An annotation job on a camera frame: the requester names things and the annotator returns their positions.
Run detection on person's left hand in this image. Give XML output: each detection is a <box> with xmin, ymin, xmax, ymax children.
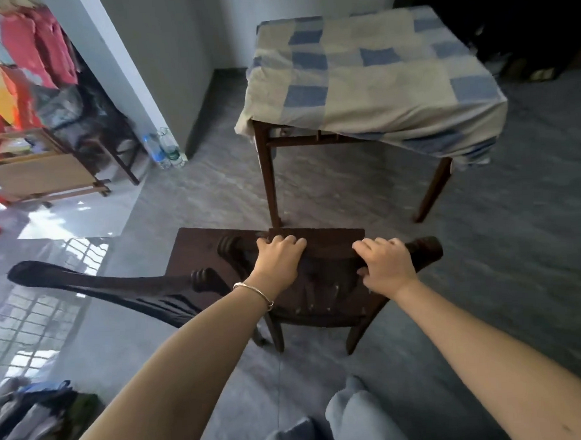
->
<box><xmin>245</xmin><ymin>233</ymin><xmax>310</xmax><ymax>306</ymax></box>

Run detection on person's right hand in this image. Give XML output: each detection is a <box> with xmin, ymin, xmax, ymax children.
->
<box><xmin>352</xmin><ymin>235</ymin><xmax>420</xmax><ymax>302</ymax></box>

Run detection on dark wooden chair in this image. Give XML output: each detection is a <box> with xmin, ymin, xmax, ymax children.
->
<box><xmin>162</xmin><ymin>213</ymin><xmax>449</xmax><ymax>366</ymax></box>
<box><xmin>6</xmin><ymin>250</ymin><xmax>231</xmax><ymax>338</ymax></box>

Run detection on person's left forearm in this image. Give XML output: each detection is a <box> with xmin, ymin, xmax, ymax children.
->
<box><xmin>45</xmin><ymin>277</ymin><xmax>283</xmax><ymax>440</ymax></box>

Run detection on person's right forearm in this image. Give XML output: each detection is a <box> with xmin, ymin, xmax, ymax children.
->
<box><xmin>390</xmin><ymin>269</ymin><xmax>581</xmax><ymax>440</ymax></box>

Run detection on brown wooden table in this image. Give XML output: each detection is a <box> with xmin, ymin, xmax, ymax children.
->
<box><xmin>251</xmin><ymin>110</ymin><xmax>457</xmax><ymax>232</ymax></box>

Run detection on clear plastic bottle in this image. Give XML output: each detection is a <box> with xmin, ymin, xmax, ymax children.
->
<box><xmin>143</xmin><ymin>133</ymin><xmax>170</xmax><ymax>171</ymax></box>
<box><xmin>157</xmin><ymin>126</ymin><xmax>188</xmax><ymax>170</ymax></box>

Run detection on grey trousers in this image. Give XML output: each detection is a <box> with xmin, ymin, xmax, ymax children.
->
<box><xmin>250</xmin><ymin>372</ymin><xmax>415</xmax><ymax>440</ymax></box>

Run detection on small dark wooden stool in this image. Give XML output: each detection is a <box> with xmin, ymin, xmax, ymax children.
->
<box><xmin>78</xmin><ymin>130</ymin><xmax>145</xmax><ymax>189</ymax></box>

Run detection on blue beige checkered tablecloth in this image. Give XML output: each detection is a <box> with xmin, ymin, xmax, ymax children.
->
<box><xmin>229</xmin><ymin>1</ymin><xmax>512</xmax><ymax>180</ymax></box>

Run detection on light wooden folding table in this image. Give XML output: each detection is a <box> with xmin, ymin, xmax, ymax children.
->
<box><xmin>0</xmin><ymin>124</ymin><xmax>113</xmax><ymax>210</ymax></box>

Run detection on dark grey bag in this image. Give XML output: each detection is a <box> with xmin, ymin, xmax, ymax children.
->
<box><xmin>33</xmin><ymin>82</ymin><xmax>88</xmax><ymax>132</ymax></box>

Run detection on dark cabinet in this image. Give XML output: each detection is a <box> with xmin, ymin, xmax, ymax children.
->
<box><xmin>392</xmin><ymin>0</ymin><xmax>581</xmax><ymax>90</ymax></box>

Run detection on pile of folded clothes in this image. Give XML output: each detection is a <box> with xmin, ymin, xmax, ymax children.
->
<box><xmin>0</xmin><ymin>373</ymin><xmax>104</xmax><ymax>440</ymax></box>

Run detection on row of colourful hanging clothes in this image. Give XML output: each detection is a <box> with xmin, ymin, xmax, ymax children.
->
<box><xmin>0</xmin><ymin>0</ymin><xmax>84</xmax><ymax>141</ymax></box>

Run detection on thin metal bracelet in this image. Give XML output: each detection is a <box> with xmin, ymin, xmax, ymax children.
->
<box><xmin>233</xmin><ymin>280</ymin><xmax>276</xmax><ymax>314</ymax></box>

